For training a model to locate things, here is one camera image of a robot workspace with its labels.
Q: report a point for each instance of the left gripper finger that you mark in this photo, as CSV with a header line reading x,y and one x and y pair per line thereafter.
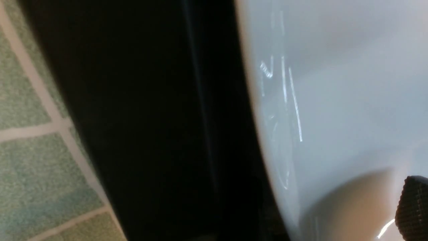
x,y
411,216

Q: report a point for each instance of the large white rectangular plate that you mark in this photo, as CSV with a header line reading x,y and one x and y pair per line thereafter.
x,y
338,90

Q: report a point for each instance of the black plastic tray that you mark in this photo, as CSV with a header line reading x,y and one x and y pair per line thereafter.
x,y
158,94

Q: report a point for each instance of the green checked tablecloth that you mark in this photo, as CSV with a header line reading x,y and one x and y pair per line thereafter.
x,y
49,190

